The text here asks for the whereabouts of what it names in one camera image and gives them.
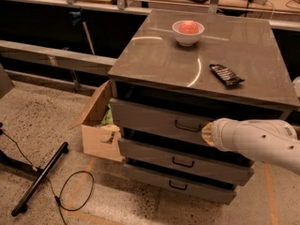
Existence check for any grey bottom drawer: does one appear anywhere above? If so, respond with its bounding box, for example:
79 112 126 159
124 163 236 204

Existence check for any black floor cable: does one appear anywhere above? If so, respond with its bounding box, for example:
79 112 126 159
0 128 95 225

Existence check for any grey drawer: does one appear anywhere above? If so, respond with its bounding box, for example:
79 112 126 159
124 163 236 204
118 138 254 186
110 98 210 145

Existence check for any grey metal rail beam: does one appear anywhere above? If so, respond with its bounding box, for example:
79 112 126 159
0 40 116 76

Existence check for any black snack packet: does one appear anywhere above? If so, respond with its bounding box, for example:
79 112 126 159
209 64 244 86

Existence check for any red apple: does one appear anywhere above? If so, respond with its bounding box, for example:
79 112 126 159
179 21 199 34

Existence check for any grey top drawer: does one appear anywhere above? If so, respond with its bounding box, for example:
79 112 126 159
110 98 210 145

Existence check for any grey middle drawer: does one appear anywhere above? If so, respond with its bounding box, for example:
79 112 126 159
118 138 254 186

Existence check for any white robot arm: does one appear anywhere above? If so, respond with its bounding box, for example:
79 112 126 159
202 118 300 174

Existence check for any grey drawer cabinet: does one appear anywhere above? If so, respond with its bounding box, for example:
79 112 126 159
109 10 299 191

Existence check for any brown cardboard box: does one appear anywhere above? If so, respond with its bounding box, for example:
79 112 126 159
70 82 123 162

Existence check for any white ceramic bowl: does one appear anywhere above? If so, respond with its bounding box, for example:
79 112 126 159
172 21 204 46

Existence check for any green plastic bag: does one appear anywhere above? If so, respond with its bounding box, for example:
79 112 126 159
101 104 113 126

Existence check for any black stand base bar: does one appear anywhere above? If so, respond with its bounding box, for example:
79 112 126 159
11 142 68 217

